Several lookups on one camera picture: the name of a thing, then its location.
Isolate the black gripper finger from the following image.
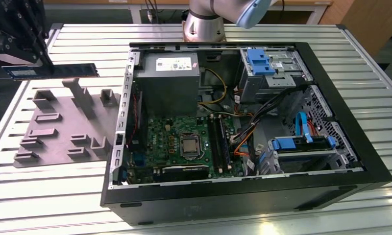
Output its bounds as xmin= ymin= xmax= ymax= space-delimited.
xmin=18 ymin=0 xmax=54 ymax=79
xmin=0 ymin=34 xmax=42 ymax=66

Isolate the green RAM stick white label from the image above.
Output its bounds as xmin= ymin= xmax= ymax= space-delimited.
xmin=1 ymin=63 xmax=101 ymax=80

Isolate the black RAM slot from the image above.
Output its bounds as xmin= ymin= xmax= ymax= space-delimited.
xmin=206 ymin=114 xmax=223 ymax=173

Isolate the RAM stick in slot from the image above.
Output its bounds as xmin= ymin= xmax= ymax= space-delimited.
xmin=217 ymin=118 xmax=231 ymax=169

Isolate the grey parts rack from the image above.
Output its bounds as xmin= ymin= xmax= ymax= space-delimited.
xmin=13 ymin=78 xmax=122 ymax=169

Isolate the grey power supply unit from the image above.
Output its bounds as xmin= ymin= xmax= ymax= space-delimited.
xmin=134 ymin=51 xmax=201 ymax=118

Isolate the green motherboard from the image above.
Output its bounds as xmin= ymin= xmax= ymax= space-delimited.
xmin=126 ymin=115 xmax=245 ymax=184

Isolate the silver CPU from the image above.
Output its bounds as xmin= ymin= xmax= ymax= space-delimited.
xmin=181 ymin=141 xmax=198 ymax=153

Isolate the metal CPU socket cover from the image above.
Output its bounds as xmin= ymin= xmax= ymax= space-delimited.
xmin=177 ymin=132 xmax=205 ymax=159

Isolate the blue drive carrier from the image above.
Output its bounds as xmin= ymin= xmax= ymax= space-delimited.
xmin=246 ymin=48 xmax=277 ymax=76

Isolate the black graphics card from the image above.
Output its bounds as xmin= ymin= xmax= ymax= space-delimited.
xmin=151 ymin=164 xmax=210 ymax=183

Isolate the silver drive cage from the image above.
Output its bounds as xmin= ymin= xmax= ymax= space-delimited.
xmin=237 ymin=47 xmax=314 ymax=103

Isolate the black PC case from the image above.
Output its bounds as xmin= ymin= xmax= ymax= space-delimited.
xmin=98 ymin=41 xmax=392 ymax=226

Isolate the hard disk in blue carrier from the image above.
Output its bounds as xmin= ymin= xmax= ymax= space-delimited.
xmin=269 ymin=136 xmax=335 ymax=155

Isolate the silver disk bay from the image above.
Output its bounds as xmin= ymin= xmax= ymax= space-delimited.
xmin=269 ymin=148 xmax=350 ymax=174

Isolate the wooden cabinet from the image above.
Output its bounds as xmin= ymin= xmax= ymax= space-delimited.
xmin=318 ymin=0 xmax=392 ymax=58

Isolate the black hanging cable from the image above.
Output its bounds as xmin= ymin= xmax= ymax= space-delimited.
xmin=143 ymin=0 xmax=158 ymax=23

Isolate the yellow wire bundle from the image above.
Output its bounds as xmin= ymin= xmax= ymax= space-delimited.
xmin=197 ymin=68 xmax=227 ymax=106

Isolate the thin wire locking lever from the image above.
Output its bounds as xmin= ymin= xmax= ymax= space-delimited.
xmin=197 ymin=137 xmax=206 ymax=159

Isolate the black cable bundle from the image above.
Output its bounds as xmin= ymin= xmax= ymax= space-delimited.
xmin=229 ymin=84 xmax=314 ymax=147

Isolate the orange wire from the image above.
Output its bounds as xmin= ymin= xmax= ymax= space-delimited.
xmin=233 ymin=133 xmax=254 ymax=157

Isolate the white frame desk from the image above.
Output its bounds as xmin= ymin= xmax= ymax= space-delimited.
xmin=126 ymin=0 xmax=333 ymax=25

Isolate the blue flat wire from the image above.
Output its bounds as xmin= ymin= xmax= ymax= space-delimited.
xmin=294 ymin=111 xmax=314 ymax=144

